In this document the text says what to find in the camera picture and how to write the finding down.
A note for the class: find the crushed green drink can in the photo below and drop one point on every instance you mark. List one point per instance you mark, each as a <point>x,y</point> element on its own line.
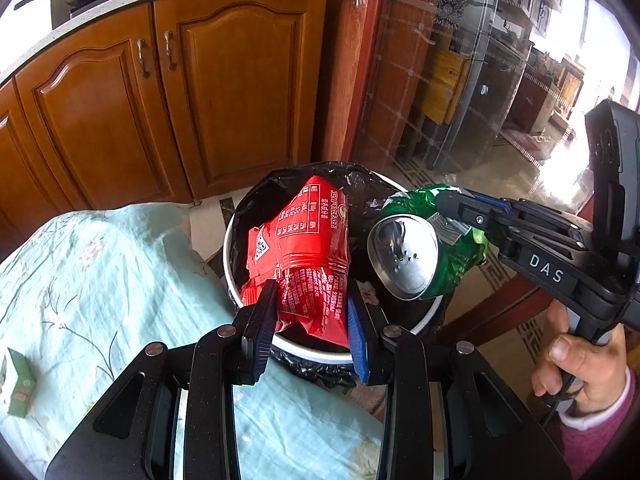
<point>415,250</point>

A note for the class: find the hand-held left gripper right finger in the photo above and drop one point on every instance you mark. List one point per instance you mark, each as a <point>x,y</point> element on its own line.
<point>357,347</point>

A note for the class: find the person's right forearm pink sleeve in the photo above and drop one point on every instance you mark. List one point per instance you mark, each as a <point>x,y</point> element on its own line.
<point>605,440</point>

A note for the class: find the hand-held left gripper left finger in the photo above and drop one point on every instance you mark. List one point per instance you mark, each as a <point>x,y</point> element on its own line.
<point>263,345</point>

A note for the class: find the person's right hand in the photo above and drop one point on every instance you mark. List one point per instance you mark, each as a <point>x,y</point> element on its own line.
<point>595,375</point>

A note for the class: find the yellow wooden stool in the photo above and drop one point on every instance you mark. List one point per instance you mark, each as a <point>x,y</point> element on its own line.
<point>442,87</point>

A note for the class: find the glass sliding door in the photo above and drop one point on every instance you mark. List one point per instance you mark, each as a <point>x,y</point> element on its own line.
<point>500,20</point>

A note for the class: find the black gas stove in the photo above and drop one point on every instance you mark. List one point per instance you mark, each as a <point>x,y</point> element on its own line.
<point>100,2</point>

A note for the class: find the red snack packet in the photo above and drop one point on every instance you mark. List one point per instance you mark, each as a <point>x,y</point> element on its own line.
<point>305,255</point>

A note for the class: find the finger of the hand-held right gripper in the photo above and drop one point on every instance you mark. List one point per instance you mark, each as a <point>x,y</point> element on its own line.
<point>540,212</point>
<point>475,217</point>

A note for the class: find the light green floral tablecloth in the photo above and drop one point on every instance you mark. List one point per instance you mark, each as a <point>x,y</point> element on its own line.
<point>125,285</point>

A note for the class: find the red wooden door frame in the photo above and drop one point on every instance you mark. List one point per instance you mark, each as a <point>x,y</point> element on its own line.
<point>360,60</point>

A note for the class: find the wooden lower kitchen cabinet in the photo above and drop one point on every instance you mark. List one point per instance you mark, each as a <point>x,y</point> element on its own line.
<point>230,100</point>

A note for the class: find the white round trash bin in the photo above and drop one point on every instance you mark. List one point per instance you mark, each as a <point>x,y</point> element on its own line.
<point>230,255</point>

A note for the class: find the small green carton box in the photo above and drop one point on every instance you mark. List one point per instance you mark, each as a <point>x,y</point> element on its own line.
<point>17,385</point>

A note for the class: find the black plastic bin bag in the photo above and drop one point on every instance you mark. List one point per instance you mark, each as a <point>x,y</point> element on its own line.
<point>265,195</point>

